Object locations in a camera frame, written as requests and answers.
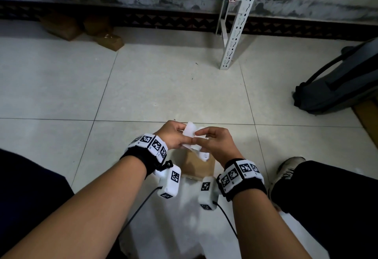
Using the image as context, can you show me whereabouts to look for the person's right hand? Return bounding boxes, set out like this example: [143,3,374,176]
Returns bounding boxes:
[192,126,244,168]

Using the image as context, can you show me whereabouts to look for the person's left hand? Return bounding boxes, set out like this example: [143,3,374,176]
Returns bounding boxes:
[153,120,194,150]

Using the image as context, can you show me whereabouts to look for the white shipping label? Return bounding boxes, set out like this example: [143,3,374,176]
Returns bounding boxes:
[180,121,210,162]

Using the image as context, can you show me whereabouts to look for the small brown cardboard box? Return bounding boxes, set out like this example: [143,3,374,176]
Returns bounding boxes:
[172,148,215,181]

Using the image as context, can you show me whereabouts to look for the person's right forearm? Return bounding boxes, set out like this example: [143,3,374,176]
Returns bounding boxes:
[233,188,312,259]

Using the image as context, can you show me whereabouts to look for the person's left forearm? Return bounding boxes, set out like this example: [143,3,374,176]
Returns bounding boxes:
[0,155,147,259]

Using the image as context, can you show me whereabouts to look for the person's right white shoe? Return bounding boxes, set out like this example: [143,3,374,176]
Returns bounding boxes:
[267,156,306,209]

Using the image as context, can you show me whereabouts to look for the brown taped box under shelf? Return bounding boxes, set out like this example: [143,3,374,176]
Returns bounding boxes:
[94,33,124,52]

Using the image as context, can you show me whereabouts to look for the person's right trouser leg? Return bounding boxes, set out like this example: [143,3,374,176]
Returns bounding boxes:
[270,160,378,259]

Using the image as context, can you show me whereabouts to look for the left black marker wristband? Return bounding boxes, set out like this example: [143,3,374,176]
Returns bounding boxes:
[120,133,169,177]

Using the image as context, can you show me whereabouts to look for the black marker wristband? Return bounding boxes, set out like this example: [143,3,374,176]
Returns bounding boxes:
[120,133,169,177]
[216,158,267,202]

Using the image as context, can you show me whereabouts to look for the right black marker wristband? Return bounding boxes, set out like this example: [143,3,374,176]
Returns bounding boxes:
[216,158,267,202]

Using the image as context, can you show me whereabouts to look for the grey backpack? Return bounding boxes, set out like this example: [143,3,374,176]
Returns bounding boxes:
[292,37,378,115]

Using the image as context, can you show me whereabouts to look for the large yellow-brown carton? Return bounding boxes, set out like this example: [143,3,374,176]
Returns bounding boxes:
[351,98,378,150]

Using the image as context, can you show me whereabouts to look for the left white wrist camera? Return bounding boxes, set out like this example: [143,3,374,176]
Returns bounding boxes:
[153,163,182,200]

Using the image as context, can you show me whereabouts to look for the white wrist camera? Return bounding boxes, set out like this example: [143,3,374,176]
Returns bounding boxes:
[197,176,221,211]
[153,163,182,200]

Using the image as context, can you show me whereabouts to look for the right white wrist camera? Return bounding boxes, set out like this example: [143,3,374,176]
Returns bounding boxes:
[197,176,221,211]

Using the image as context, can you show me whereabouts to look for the right black camera cable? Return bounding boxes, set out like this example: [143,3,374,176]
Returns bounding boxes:
[212,201,238,239]

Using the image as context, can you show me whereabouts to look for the black camera cable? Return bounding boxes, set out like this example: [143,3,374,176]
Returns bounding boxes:
[212,201,238,239]
[118,186,162,239]

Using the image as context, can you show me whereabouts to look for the left black camera cable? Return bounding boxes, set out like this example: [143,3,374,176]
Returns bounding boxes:
[118,186,162,239]

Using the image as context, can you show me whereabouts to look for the thin white rear shelf post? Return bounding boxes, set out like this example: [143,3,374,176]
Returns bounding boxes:
[215,0,230,47]

